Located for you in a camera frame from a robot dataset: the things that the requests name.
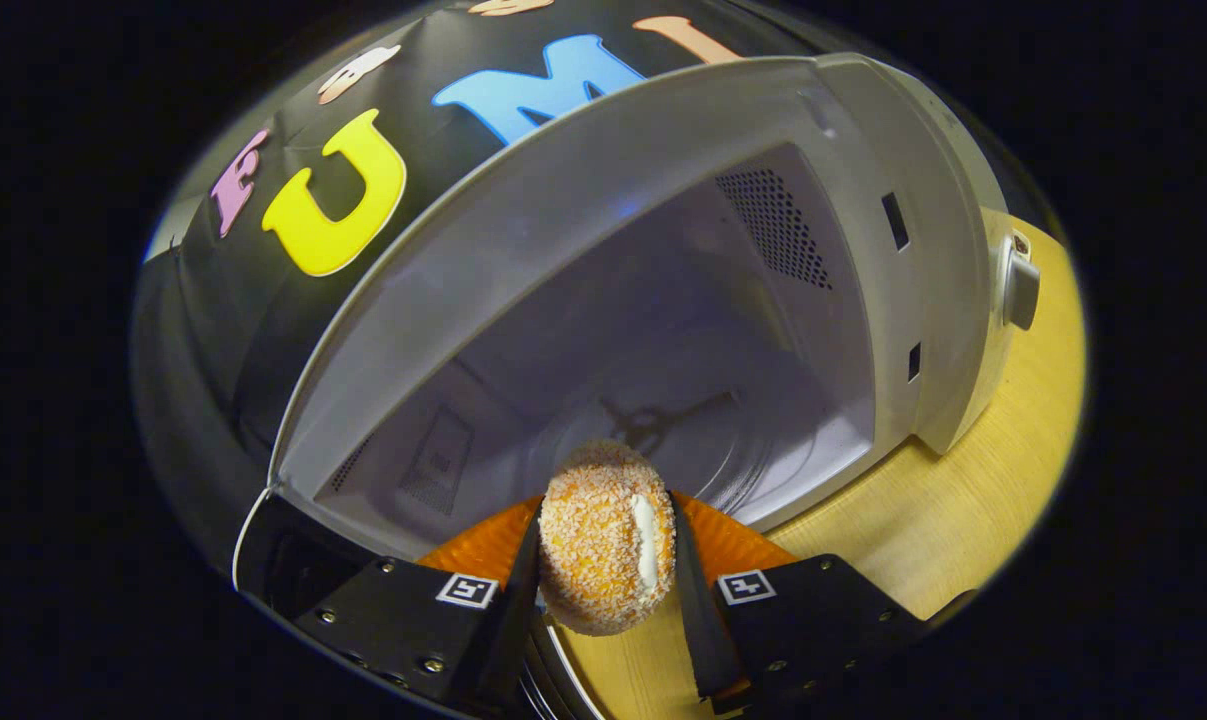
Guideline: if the crumb-coated cream bread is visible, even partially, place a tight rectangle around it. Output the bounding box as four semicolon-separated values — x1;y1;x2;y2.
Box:
537;440;678;637

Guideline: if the white microwave oven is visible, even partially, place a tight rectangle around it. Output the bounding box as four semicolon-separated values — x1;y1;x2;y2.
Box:
231;52;1042;621

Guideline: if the black backdrop cloth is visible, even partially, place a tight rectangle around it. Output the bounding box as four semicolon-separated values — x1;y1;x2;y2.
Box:
131;0;764;601

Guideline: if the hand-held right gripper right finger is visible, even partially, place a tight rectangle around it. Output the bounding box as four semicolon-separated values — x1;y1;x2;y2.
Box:
666;490;932;716

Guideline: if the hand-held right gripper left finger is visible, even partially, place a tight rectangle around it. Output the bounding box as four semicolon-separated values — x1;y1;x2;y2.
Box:
296;495;546;713

